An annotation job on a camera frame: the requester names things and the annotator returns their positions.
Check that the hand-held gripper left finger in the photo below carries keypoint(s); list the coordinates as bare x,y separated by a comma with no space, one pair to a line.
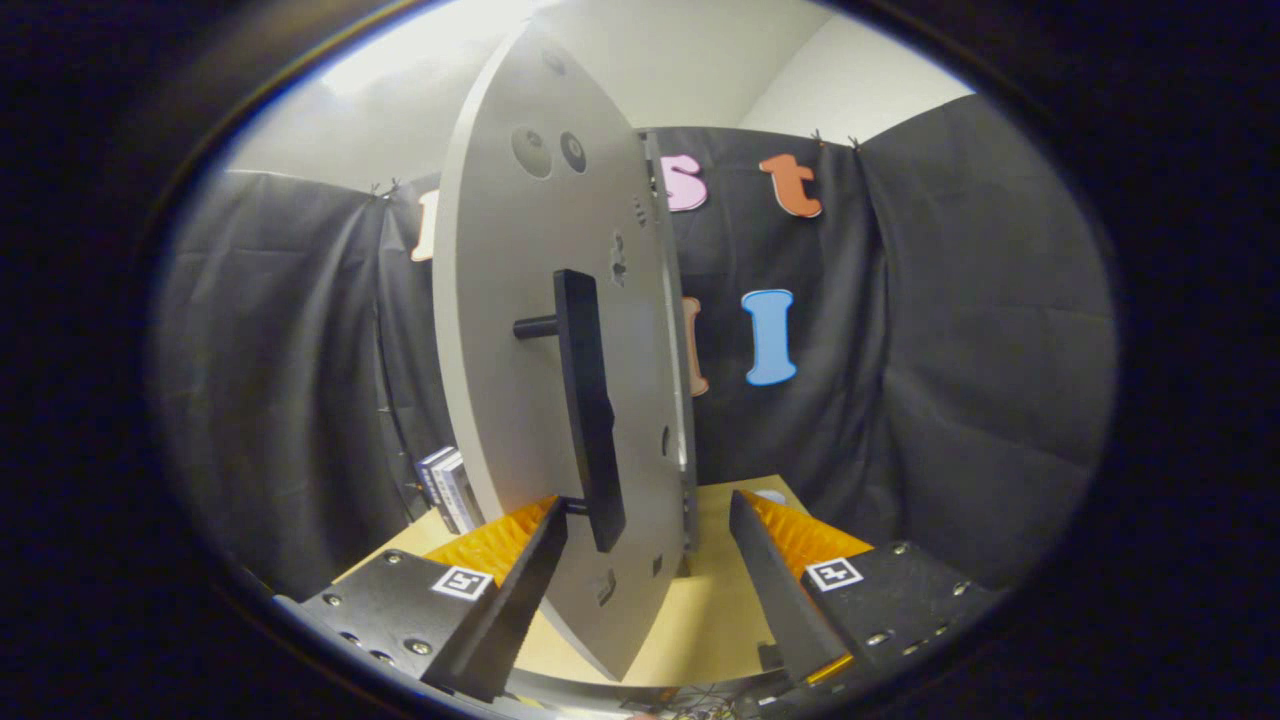
520,590

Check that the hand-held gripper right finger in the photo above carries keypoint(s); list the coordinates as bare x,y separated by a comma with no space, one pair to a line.
780,590

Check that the white cabinet door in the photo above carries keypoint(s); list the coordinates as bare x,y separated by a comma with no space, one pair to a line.
500,400

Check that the black backdrop cloth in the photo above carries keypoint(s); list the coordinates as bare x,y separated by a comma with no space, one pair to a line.
950,350

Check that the grey cabinet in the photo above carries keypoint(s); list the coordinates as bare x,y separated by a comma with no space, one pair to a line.
668,250

